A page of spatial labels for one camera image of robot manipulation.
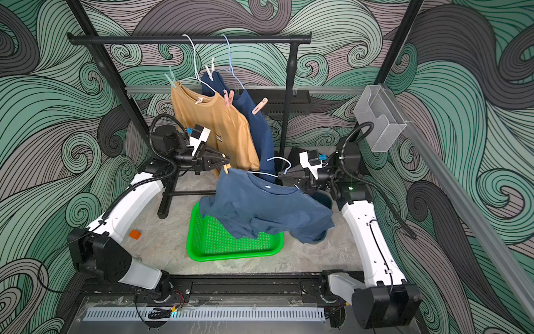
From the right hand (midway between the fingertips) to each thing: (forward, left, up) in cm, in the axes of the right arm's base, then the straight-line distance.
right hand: (278, 176), depth 60 cm
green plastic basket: (-5, +28, -38) cm, 47 cm away
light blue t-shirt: (-2, +8, -13) cm, 15 cm away
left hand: (+7, +15, +1) cm, 17 cm away
